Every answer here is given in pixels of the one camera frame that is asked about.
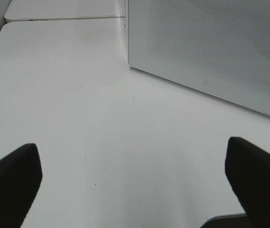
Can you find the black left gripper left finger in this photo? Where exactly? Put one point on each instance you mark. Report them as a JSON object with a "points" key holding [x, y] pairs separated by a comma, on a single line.
{"points": [[20, 179]]}

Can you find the white microwave oven body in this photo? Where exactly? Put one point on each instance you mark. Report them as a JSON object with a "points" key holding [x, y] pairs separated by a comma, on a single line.
{"points": [[122, 12]]}

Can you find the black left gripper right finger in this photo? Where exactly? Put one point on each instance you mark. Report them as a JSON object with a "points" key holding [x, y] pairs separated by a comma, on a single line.
{"points": [[247, 168]]}

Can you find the white microwave door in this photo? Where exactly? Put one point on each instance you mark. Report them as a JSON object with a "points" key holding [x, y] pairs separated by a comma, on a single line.
{"points": [[220, 47]]}

